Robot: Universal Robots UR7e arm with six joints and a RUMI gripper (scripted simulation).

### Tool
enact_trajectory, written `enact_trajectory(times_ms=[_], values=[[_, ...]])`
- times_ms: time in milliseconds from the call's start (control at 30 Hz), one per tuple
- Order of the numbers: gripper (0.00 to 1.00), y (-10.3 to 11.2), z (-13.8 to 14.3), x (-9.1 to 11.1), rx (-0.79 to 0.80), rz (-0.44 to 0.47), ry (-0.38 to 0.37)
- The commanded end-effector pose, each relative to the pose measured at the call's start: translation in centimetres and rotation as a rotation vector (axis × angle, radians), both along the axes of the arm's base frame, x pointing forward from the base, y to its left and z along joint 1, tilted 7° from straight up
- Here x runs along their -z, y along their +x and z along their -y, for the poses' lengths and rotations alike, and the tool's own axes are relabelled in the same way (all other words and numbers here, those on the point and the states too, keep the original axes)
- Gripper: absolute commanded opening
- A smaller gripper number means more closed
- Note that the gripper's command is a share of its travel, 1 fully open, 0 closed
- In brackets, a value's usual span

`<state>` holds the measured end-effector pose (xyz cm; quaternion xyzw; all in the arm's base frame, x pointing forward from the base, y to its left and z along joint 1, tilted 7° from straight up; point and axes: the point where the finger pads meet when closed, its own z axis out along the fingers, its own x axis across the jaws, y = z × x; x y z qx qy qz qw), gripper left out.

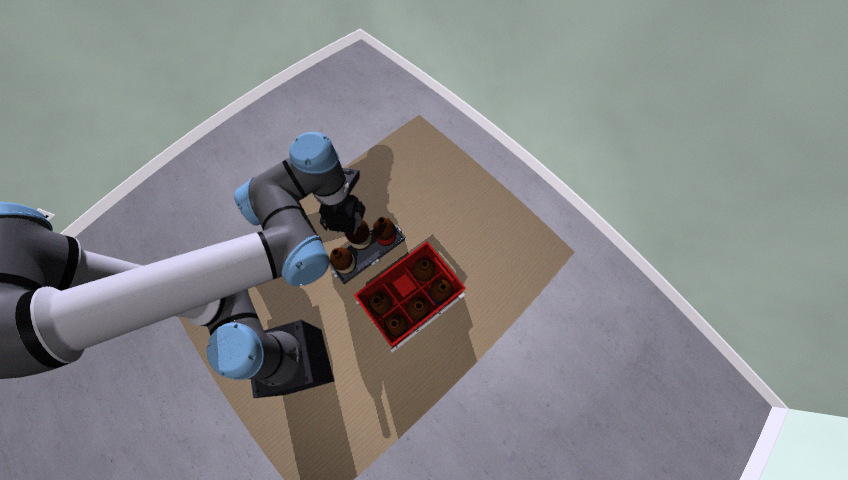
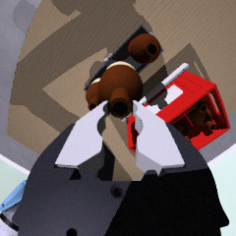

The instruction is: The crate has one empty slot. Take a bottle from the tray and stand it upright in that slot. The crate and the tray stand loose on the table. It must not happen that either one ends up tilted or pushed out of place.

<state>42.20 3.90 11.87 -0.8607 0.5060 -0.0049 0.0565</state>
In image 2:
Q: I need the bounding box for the red plastic crate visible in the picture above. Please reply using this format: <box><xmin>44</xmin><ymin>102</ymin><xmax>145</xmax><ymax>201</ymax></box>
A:
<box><xmin>127</xmin><ymin>71</ymin><xmax>230</xmax><ymax>152</ymax></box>

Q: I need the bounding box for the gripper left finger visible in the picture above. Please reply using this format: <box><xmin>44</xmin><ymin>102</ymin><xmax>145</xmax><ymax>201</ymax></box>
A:
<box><xmin>12</xmin><ymin>100</ymin><xmax>110</xmax><ymax>225</ymax></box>

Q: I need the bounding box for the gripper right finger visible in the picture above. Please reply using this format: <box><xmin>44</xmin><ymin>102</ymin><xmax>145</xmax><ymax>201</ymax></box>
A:
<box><xmin>131</xmin><ymin>100</ymin><xmax>229</xmax><ymax>228</ymax></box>

